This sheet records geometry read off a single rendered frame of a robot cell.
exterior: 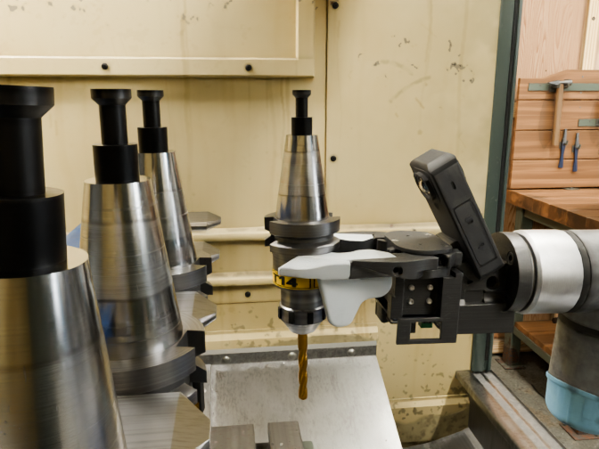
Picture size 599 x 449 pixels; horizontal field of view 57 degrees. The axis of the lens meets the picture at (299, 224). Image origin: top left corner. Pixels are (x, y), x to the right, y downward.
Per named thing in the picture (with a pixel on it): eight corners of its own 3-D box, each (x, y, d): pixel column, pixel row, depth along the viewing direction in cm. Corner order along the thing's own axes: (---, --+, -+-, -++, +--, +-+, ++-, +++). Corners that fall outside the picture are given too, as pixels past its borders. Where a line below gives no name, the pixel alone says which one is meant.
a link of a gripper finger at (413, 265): (358, 285, 41) (456, 275, 44) (359, 265, 41) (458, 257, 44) (332, 267, 46) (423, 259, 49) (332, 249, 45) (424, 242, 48)
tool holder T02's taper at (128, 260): (102, 314, 26) (89, 171, 24) (194, 317, 26) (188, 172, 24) (53, 358, 22) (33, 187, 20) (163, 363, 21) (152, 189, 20)
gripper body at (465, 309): (389, 346, 45) (528, 342, 47) (396, 245, 44) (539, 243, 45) (366, 312, 53) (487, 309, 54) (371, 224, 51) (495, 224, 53)
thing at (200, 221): (221, 218, 54) (221, 209, 53) (220, 231, 48) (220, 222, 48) (147, 220, 53) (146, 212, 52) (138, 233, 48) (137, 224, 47)
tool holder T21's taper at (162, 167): (135, 250, 36) (128, 147, 35) (202, 250, 36) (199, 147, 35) (111, 271, 32) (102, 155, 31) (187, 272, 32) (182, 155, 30)
